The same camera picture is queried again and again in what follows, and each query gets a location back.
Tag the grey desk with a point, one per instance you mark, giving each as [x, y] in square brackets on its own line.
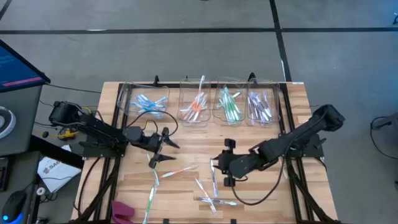
[25, 105]

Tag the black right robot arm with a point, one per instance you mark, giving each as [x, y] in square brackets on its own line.
[298, 133]

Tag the small white tape roll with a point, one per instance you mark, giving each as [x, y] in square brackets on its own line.
[40, 188]

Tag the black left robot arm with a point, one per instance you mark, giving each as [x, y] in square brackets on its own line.
[99, 130]

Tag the pink cloth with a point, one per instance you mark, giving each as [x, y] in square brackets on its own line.
[121, 213]

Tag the black desk base beam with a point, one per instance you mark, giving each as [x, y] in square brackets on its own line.
[56, 152]

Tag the black aluminium table frame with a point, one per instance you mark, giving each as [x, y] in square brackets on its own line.
[174, 85]

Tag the orange white toothbrush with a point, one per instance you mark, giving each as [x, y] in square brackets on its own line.
[205, 194]
[192, 109]
[194, 105]
[200, 87]
[188, 115]
[178, 171]
[190, 112]
[196, 114]
[283, 169]
[199, 109]

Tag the clear plastic bin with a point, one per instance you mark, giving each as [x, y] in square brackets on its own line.
[273, 88]
[161, 90]
[186, 85]
[217, 82]

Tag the monitor with blue screen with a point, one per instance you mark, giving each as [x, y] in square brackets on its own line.
[15, 68]

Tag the small black floor object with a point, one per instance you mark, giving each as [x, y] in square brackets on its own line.
[45, 134]

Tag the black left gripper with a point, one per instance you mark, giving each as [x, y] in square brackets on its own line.
[154, 141]

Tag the black computer mouse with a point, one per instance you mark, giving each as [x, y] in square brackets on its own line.
[14, 205]

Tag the white printed paper sheet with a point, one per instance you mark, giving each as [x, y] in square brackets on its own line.
[59, 174]

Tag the black keyboard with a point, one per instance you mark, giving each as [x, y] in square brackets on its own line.
[2, 174]

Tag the large white round roll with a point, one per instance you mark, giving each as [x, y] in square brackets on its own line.
[13, 123]

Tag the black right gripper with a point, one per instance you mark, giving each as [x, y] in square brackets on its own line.
[230, 163]

